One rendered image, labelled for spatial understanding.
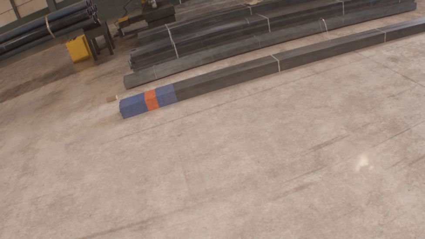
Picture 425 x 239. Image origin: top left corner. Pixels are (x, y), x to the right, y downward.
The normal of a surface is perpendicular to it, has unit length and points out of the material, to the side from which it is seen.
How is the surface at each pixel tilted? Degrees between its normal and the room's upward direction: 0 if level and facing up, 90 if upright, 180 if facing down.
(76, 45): 90
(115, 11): 90
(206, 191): 0
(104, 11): 90
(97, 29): 90
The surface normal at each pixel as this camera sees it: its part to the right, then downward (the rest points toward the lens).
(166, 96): 0.22, 0.49
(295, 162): -0.22, -0.82
